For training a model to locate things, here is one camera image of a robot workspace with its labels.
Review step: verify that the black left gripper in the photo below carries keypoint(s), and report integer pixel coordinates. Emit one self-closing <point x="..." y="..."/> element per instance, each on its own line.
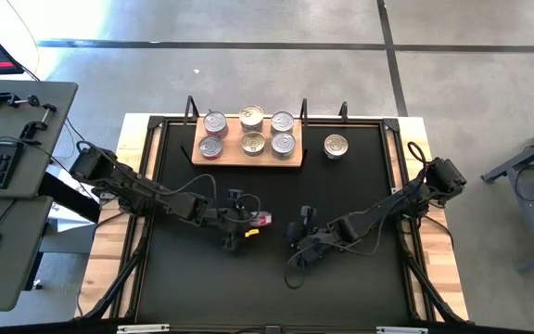
<point x="227" y="220"/>

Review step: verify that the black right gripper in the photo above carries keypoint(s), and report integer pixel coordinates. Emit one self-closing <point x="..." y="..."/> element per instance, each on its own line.
<point x="325" y="239"/>

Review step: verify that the red albacore tuna can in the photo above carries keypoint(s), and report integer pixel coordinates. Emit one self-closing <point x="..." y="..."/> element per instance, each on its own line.
<point x="263" y="219"/>

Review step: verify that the blue label can gold lid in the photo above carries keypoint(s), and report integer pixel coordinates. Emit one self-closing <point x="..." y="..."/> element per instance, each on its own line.
<point x="253" y="142"/>

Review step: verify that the green label seafood can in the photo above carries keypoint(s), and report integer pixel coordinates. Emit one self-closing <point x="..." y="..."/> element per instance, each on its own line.
<point x="283" y="145"/>

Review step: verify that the red label tuna can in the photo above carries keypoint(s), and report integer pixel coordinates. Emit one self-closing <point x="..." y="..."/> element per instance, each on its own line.
<point x="211" y="147"/>
<point x="215" y="123"/>

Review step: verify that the can white label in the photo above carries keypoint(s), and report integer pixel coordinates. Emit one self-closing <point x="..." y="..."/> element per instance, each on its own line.
<point x="251" y="116"/>

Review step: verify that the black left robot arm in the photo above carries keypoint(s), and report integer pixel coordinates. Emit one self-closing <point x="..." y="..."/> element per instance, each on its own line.
<point x="132" y="188"/>

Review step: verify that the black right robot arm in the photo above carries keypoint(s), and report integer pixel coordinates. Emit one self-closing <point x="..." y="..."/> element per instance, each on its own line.
<point x="387" y="206"/>

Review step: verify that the wooden shelf board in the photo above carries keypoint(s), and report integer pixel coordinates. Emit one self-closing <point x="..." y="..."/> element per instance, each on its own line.
<point x="232" y="158"/>

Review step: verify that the blue label seafood can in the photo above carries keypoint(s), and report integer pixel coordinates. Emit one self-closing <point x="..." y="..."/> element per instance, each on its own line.
<point x="335" y="146"/>

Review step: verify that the yellow gripper tag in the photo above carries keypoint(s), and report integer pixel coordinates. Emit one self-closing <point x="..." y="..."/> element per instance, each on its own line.
<point x="251" y="233"/>

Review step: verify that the black table mat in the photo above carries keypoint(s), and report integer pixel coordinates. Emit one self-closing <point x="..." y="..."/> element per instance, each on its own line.
<point x="193" y="278"/>

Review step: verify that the black metal stand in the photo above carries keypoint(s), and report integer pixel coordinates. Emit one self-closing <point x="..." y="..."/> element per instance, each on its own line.
<point x="342" y="112"/>

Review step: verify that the black desk leg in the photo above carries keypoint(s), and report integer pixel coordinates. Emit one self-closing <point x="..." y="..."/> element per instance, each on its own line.
<point x="70" y="199"/>

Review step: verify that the black desk clamp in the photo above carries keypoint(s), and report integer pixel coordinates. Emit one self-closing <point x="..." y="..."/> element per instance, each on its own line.
<point x="37" y="124"/>
<point x="3" y="98"/>

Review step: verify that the grey desk surface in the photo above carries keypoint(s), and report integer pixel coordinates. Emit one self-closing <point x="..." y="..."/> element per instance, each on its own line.
<point x="16" y="116"/>
<point x="12" y="278"/>

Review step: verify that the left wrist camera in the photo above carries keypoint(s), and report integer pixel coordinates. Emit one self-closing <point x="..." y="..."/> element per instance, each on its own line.
<point x="234" y="194"/>

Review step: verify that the white metal bracket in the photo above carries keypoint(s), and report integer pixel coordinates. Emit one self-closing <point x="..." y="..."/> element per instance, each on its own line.
<point x="143" y="329"/>
<point x="401" y="330"/>

